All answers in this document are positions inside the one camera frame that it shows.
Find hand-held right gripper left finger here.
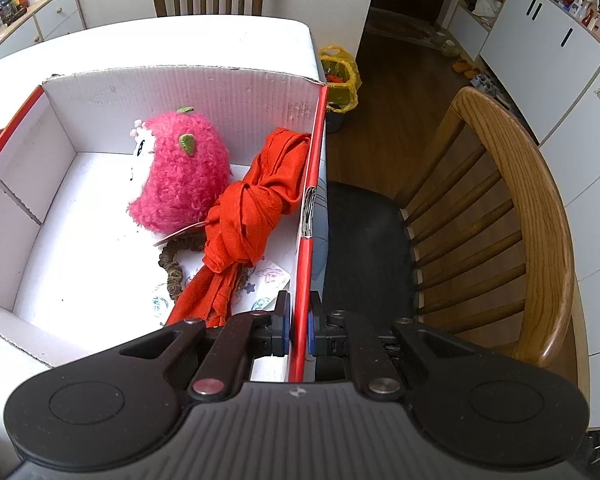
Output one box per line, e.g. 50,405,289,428
115,290,293,404

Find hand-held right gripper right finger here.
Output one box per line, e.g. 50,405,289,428
307,294,486,404

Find white floral patterned cloth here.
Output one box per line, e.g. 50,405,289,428
150,255,294,322

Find red cloth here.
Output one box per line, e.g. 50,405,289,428
165,127,314,329

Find pink plush toy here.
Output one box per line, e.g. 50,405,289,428
126,105,233,241

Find red cardboard shoe box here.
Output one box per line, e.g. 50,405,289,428
0,62,331,386

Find black seat cushion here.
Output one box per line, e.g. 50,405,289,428
314,181,424,382

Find dark trash bin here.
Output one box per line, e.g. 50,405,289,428
324,107,351,135

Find yellow plastic bag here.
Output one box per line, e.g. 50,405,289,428
318,44,362,114

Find curved-backed wooden chair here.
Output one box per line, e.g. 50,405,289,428
397,86,589,377

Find pile of shoes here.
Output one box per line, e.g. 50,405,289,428
469,72,516,111

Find yellow slippers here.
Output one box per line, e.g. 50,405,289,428
452,58,481,79

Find patterned door mat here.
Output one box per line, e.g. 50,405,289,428
367,7,446,51

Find white cabinet unit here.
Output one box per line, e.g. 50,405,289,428
447,0,600,432

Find white wooden sideboard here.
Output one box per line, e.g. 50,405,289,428
0,0,87,69

